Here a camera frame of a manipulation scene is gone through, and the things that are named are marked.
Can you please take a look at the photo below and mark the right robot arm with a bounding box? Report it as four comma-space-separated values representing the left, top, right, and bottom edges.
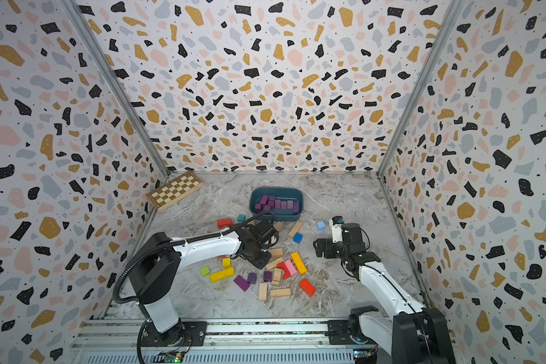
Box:
313, 216, 456, 363

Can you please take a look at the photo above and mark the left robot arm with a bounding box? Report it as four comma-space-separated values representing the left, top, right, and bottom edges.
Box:
112, 212, 279, 334

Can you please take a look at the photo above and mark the teal plastic storage bin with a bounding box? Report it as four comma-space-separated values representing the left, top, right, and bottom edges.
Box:
249, 187, 304, 221

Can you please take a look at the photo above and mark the natural wood thick block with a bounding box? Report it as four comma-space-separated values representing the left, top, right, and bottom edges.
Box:
269, 248, 284, 259

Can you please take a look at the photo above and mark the purple little cube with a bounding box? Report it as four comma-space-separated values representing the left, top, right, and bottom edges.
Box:
247, 273, 257, 285

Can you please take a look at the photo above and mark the natural wood long block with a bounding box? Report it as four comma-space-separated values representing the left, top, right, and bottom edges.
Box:
288, 221, 303, 239

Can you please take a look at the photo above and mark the blue cube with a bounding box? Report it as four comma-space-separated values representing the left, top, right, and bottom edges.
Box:
293, 233, 303, 244

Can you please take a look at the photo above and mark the amber yellow long block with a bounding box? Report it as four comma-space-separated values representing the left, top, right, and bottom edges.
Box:
291, 252, 307, 275

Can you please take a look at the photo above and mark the pink long block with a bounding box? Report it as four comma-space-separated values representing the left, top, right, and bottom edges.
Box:
285, 260, 297, 277

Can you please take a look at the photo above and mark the yellow flat block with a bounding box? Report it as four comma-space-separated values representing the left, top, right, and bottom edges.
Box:
209, 267, 235, 283

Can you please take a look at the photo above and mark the red curved arch block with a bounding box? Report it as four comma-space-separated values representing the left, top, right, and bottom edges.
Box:
277, 262, 290, 280

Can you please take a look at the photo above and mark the natural wood upright block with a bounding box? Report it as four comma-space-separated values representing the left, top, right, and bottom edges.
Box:
258, 282, 268, 302

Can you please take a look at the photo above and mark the red rectangular block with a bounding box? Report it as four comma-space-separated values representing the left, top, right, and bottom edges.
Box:
299, 278, 316, 297

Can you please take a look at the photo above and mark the green small block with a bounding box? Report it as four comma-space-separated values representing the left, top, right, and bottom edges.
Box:
200, 266, 210, 277

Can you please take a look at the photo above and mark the wooden chessboard box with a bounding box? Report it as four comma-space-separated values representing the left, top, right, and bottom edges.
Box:
147, 171, 203, 212

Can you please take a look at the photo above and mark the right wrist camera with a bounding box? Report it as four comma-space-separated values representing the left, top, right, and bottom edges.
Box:
329, 216, 344, 244

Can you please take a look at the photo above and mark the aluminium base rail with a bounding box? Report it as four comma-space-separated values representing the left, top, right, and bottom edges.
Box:
68, 318, 395, 363

